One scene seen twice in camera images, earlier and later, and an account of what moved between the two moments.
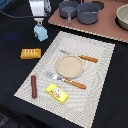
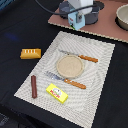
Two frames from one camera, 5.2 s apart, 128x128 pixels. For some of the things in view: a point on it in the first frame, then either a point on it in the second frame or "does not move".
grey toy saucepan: [68, 10] does not move
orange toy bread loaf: [30, 53] does not move
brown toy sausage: [34, 86] does not move
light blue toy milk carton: [40, 32] -> [76, 20]
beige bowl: [122, 16] does not move
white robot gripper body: [40, 8] -> [84, 6]
